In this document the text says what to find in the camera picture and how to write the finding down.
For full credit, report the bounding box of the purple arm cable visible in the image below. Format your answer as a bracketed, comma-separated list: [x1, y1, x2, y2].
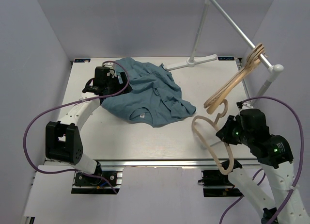
[219, 96, 305, 224]
[23, 61, 129, 194]

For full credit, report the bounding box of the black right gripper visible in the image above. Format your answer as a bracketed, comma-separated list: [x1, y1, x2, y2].
[216, 114, 252, 145]

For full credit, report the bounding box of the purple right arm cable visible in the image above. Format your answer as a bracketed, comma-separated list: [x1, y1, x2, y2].
[219, 96, 305, 224]

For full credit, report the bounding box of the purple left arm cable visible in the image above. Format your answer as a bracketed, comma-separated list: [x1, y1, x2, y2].
[23, 61, 129, 194]

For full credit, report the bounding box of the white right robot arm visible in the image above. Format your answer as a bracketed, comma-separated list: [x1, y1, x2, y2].
[216, 109, 310, 224]

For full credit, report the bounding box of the blue t shirt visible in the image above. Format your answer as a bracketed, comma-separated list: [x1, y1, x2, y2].
[101, 58, 196, 128]

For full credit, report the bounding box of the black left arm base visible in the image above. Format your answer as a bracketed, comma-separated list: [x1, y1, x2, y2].
[71, 167, 123, 195]

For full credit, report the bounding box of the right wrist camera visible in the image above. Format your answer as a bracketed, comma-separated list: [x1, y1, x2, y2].
[249, 135, 294, 169]

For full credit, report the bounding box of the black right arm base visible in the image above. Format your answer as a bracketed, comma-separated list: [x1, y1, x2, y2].
[198, 170, 243, 197]

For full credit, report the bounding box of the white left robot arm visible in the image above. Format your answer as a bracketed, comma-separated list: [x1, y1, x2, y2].
[46, 61, 132, 185]

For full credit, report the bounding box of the white clothes rack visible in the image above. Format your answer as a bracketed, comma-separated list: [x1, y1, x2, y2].
[162, 0, 284, 106]

